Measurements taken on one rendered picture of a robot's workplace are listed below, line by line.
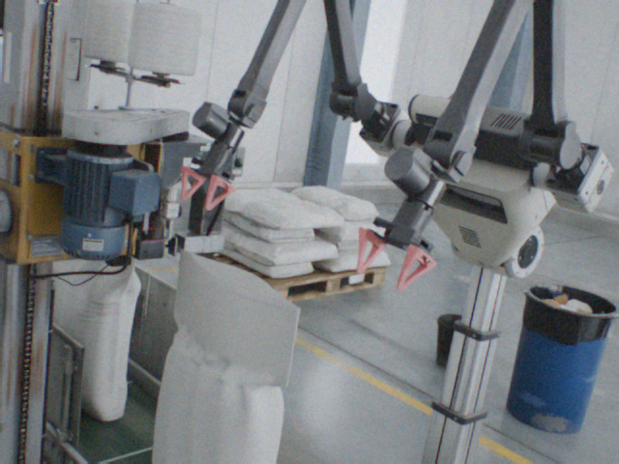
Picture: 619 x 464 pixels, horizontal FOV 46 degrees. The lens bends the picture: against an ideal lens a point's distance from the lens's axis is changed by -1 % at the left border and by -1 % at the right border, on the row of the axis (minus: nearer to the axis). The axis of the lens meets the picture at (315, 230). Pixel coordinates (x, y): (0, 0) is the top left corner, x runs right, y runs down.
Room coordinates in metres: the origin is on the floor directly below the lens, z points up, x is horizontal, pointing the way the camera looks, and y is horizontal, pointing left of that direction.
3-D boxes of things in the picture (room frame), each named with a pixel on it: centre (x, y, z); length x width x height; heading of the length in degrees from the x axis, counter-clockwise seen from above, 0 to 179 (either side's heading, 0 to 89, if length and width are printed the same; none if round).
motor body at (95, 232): (1.67, 0.52, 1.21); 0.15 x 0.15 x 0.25
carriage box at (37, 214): (1.86, 0.67, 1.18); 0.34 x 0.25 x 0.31; 136
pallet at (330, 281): (5.27, 0.11, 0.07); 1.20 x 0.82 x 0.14; 138
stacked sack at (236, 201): (5.17, 0.46, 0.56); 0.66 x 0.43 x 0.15; 133
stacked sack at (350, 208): (5.52, -0.10, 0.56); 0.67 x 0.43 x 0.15; 46
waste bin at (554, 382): (3.52, -1.33, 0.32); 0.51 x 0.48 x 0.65; 136
